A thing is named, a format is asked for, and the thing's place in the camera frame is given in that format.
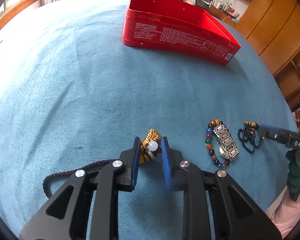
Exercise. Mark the wooden desk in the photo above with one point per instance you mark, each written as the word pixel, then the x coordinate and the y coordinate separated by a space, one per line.
pixel 224 16

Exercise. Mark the red tin box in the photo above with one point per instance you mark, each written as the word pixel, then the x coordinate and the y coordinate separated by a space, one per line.
pixel 178 27

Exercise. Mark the wooden wardrobe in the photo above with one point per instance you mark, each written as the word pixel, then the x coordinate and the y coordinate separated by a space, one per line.
pixel 272 27

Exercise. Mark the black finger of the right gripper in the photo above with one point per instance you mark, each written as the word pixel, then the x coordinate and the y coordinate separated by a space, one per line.
pixel 286 137

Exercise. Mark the black braided cord charm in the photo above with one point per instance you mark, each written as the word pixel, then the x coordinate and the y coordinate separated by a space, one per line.
pixel 149 150

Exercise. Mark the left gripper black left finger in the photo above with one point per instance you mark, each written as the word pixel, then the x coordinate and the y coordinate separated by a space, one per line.
pixel 86 205

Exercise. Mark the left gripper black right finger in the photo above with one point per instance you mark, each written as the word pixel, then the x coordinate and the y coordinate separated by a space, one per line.
pixel 214 204

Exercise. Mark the blue bed blanket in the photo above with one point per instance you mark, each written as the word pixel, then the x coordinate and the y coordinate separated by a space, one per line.
pixel 71 93

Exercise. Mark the silver metal watch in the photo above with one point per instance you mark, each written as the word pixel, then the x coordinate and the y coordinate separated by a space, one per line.
pixel 227 147

